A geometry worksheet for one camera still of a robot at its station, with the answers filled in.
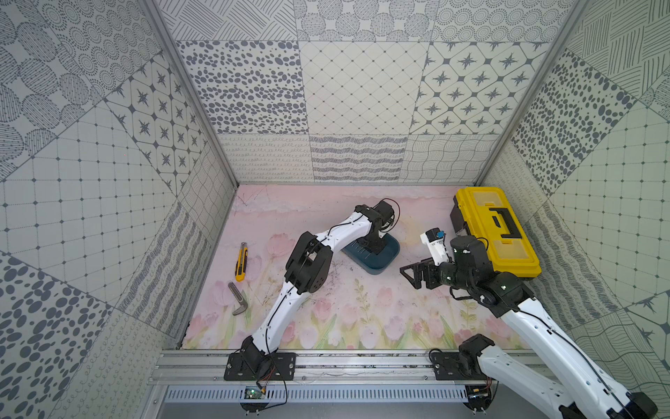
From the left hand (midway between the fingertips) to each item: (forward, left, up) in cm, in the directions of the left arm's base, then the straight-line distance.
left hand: (375, 245), depth 97 cm
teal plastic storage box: (-10, +1, +3) cm, 10 cm away
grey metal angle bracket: (-21, +47, -2) cm, 51 cm away
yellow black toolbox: (+5, -37, +14) cm, 40 cm away
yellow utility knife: (-8, +50, -1) cm, 51 cm away
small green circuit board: (-46, +37, -5) cm, 59 cm away
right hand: (-18, -9, +16) cm, 25 cm away
